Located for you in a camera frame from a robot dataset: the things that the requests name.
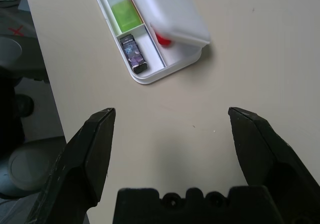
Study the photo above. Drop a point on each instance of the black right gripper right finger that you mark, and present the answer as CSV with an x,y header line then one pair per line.
x,y
270,148

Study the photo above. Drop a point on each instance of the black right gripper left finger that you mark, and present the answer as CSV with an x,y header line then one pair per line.
x,y
75,164

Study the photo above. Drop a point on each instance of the black red whiteboard marker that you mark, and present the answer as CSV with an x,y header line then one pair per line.
x,y
163,41

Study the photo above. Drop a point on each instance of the green capped translucent highlighter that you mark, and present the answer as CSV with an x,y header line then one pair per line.
x,y
125,16

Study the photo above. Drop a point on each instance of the white plastic pencil case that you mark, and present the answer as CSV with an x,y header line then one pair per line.
x,y
175,8

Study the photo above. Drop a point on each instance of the dark grey robot right leg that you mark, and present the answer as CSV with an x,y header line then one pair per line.
x,y
27,169

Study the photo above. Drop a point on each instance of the dark grey robot leg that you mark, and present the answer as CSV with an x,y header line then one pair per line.
x,y
8,52
27,169

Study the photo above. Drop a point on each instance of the dark grey robot left leg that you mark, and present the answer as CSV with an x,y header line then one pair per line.
x,y
8,52

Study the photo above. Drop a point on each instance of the red floor tape lines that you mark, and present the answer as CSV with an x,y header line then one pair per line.
x,y
15,30

